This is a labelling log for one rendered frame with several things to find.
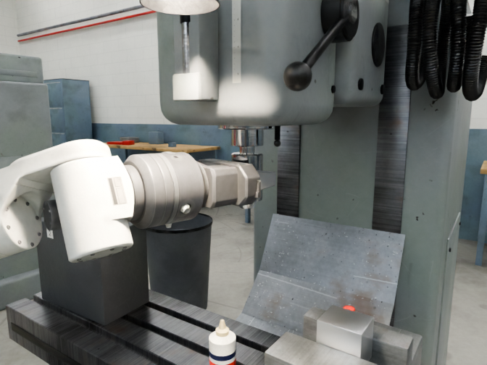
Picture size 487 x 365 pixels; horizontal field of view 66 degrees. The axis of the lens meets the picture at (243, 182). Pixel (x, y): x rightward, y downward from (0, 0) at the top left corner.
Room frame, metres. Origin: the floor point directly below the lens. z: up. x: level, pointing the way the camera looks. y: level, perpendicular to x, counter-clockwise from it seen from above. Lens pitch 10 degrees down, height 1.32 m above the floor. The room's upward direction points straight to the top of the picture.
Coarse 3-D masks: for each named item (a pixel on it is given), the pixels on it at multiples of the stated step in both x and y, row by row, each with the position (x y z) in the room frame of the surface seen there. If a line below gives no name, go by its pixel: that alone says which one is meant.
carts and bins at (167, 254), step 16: (176, 224) 2.70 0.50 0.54; (192, 224) 2.70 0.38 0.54; (208, 224) 2.60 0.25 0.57; (160, 240) 2.27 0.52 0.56; (176, 240) 2.26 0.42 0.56; (192, 240) 2.29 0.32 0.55; (208, 240) 2.42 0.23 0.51; (160, 256) 2.28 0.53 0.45; (176, 256) 2.27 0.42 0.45; (192, 256) 2.30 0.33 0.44; (208, 256) 2.43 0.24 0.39; (160, 272) 2.29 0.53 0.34; (176, 272) 2.27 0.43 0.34; (192, 272) 2.31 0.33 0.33; (208, 272) 2.45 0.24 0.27; (160, 288) 2.30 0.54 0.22; (176, 288) 2.28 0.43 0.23; (192, 288) 2.31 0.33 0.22; (192, 304) 2.32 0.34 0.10
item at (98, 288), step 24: (48, 240) 0.77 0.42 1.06; (144, 240) 0.78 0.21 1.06; (48, 264) 0.78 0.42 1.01; (72, 264) 0.73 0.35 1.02; (96, 264) 0.69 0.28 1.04; (120, 264) 0.72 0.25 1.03; (144, 264) 0.77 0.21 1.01; (48, 288) 0.78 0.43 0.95; (72, 288) 0.73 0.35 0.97; (96, 288) 0.69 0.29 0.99; (120, 288) 0.72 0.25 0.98; (144, 288) 0.77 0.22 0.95; (96, 312) 0.69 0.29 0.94; (120, 312) 0.71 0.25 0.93
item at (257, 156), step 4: (236, 152) 0.56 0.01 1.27; (256, 152) 0.57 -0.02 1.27; (232, 156) 0.54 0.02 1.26; (236, 156) 0.54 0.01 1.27; (240, 156) 0.53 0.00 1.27; (244, 156) 0.53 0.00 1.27; (248, 156) 0.53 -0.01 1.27; (252, 156) 0.53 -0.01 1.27; (256, 156) 0.53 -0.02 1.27; (260, 156) 0.54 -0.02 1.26; (232, 160) 0.55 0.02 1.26; (236, 160) 0.54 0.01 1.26; (240, 160) 0.53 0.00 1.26; (244, 160) 0.53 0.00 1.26; (248, 160) 0.53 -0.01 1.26; (252, 160) 0.53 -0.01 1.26; (256, 160) 0.53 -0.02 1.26; (260, 160) 0.54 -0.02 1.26
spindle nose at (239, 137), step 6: (234, 132) 0.54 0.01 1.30; (240, 132) 0.53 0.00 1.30; (246, 132) 0.53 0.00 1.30; (252, 132) 0.53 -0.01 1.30; (258, 132) 0.54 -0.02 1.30; (234, 138) 0.54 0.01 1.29; (240, 138) 0.53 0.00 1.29; (246, 138) 0.53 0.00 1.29; (252, 138) 0.53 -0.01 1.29; (258, 138) 0.54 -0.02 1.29; (234, 144) 0.54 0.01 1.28; (240, 144) 0.53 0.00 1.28; (246, 144) 0.53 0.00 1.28; (252, 144) 0.53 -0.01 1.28; (258, 144) 0.54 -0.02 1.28
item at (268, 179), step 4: (260, 172) 0.53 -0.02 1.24; (264, 172) 0.53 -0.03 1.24; (268, 172) 0.54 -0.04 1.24; (272, 172) 0.55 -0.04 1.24; (260, 176) 0.53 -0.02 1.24; (264, 176) 0.53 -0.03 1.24; (268, 176) 0.54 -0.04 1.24; (272, 176) 0.54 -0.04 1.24; (260, 180) 0.53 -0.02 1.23; (264, 180) 0.53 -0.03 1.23; (268, 180) 0.54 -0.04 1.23; (272, 180) 0.54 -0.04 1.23; (264, 184) 0.53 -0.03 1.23; (268, 184) 0.54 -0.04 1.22; (272, 184) 0.54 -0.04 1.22; (264, 188) 0.53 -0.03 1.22
